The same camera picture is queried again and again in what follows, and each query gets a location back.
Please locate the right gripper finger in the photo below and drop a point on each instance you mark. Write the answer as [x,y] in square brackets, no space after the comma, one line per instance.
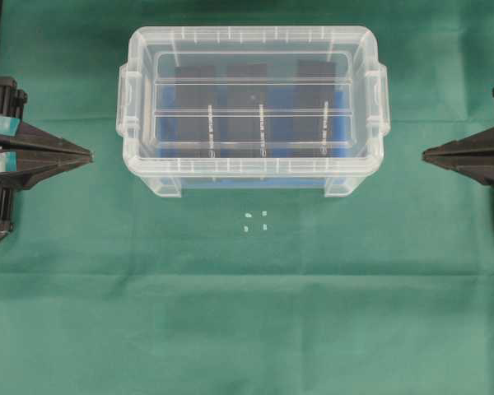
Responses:
[481,143]
[478,168]

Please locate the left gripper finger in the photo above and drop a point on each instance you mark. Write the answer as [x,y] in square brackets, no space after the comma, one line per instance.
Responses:
[28,136]
[32,169]

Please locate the clear plastic box lid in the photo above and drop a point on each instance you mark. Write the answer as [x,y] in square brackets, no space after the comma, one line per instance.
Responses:
[179,44]

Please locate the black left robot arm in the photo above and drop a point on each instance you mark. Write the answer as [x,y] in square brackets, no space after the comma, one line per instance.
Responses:
[28,155]

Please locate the clear plastic storage box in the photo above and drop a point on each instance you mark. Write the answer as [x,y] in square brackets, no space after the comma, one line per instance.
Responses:
[367,87]

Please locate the blue foam liner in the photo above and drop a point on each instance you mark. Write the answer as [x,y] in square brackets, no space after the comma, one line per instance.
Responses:
[251,173]

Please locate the left black camera carton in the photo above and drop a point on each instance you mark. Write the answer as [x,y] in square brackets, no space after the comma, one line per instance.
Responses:
[191,127]

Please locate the black camera carton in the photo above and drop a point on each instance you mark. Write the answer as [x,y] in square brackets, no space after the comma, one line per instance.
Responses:
[191,127]
[244,101]
[303,111]

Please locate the right black camera carton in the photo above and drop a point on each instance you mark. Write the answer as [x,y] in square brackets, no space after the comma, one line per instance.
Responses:
[303,111]

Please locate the middle black camera carton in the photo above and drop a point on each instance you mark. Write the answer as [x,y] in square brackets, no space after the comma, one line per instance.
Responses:
[244,101]

